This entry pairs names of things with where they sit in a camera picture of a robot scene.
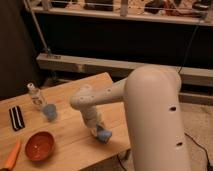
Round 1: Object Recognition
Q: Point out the orange carrot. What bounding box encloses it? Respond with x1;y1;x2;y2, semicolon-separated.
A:
1;140;21;171

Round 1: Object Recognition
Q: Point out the black cable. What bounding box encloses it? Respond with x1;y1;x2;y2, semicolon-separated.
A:
178;13;213;168

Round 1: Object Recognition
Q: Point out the wooden shelf rail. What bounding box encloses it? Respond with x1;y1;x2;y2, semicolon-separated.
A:
36;53;213;87

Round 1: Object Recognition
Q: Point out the clear plastic bottle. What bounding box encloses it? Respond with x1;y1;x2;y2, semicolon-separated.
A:
27;83;47;110

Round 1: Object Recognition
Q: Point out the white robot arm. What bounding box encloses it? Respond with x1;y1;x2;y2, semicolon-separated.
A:
70;65;191;171

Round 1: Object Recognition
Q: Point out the blue cup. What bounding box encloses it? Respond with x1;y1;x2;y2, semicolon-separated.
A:
43;104;57;121

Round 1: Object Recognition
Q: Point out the black white striped block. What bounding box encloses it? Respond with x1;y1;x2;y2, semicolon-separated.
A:
9;106;25;131

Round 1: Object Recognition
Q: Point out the orange bowl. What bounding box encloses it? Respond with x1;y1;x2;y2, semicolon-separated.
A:
25;131;55;162

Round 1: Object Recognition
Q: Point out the metal rod stand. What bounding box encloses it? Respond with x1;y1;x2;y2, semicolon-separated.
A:
23;0;61;59

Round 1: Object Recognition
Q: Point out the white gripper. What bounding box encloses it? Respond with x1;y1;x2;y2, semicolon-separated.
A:
81;106;112;143

